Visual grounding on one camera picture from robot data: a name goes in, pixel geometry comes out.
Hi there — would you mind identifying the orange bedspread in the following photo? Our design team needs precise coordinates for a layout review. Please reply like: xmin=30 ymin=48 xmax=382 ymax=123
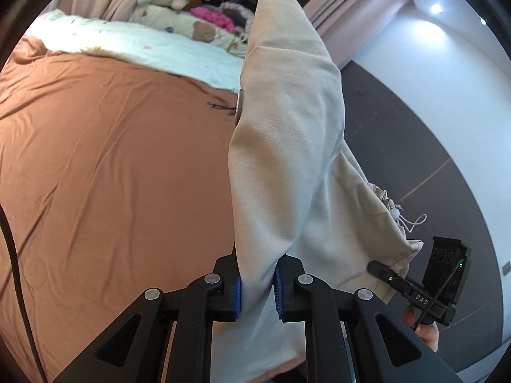
xmin=0 ymin=34 xmax=245 ymax=383

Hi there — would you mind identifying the pink grey floral cloth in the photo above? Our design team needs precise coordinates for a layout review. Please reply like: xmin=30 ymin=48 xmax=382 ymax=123
xmin=219 ymin=2 xmax=257 ymax=34

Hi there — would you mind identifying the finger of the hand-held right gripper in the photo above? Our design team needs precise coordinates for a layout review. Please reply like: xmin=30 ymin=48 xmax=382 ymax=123
xmin=367 ymin=261 xmax=400 ymax=288

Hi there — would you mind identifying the white floral quilt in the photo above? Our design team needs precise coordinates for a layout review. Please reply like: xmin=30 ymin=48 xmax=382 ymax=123
xmin=26 ymin=8 xmax=249 ymax=93

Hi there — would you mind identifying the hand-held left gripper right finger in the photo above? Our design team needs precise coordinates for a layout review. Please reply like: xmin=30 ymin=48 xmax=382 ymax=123
xmin=273 ymin=255 xmax=464 ymax=383

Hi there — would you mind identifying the bright pink plush cloth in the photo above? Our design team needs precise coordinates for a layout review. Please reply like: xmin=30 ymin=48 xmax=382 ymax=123
xmin=190 ymin=5 xmax=233 ymax=29

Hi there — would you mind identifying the person's right hand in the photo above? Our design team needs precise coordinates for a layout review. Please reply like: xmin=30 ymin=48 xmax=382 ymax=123
xmin=402 ymin=302 xmax=440 ymax=354

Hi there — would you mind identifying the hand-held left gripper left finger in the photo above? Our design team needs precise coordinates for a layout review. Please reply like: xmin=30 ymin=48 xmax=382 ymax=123
xmin=52 ymin=253 xmax=244 ymax=383

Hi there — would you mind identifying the cream hooded garment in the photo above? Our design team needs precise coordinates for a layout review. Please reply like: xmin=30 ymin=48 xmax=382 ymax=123
xmin=210 ymin=0 xmax=424 ymax=383

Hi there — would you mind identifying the thin black cable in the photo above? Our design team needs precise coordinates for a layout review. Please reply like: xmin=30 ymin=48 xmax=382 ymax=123
xmin=0 ymin=203 xmax=49 ymax=383

